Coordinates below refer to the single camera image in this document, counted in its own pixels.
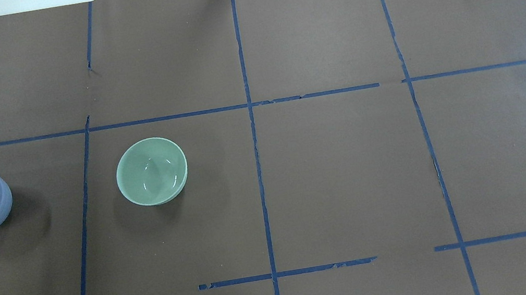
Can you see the green ceramic bowl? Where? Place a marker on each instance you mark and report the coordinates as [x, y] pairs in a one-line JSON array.
[[152, 172]]

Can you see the brown paper table cover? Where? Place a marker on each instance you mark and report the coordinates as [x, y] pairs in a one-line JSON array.
[[334, 147]]

